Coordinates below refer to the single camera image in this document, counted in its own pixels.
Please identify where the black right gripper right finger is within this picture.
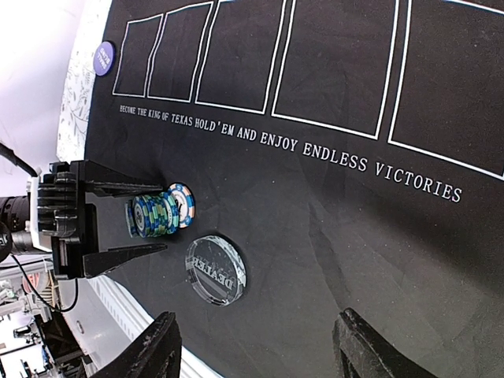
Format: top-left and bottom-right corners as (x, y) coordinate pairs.
(332, 308), (435, 378)

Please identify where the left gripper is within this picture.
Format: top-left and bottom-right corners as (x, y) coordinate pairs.
(37, 160), (167, 278)

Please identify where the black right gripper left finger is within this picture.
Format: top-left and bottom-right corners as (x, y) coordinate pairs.
(93, 312), (182, 378)

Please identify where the blue green chip stack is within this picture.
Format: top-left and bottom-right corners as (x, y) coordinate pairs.
(124, 192), (180, 239)

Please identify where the blue white poker chip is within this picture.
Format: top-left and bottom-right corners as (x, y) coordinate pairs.
(168, 183), (195, 228)

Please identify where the clear dealer button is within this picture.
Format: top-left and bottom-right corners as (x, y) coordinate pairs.
(185, 235), (247, 306)

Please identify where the purple small blind button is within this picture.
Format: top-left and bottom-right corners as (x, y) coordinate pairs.
(93, 41), (116, 76)

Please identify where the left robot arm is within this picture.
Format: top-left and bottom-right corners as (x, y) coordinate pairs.
(1, 161), (182, 377)

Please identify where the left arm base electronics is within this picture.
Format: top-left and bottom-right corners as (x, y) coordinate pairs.
(0, 267), (95, 378)

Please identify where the black poker mat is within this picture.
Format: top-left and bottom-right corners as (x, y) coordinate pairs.
(85, 1), (503, 377)

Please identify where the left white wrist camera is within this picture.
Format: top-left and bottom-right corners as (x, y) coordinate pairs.
(28, 176), (52, 253)

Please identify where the left black cable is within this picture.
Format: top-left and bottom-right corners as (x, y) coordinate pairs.
(0, 142), (43, 178)

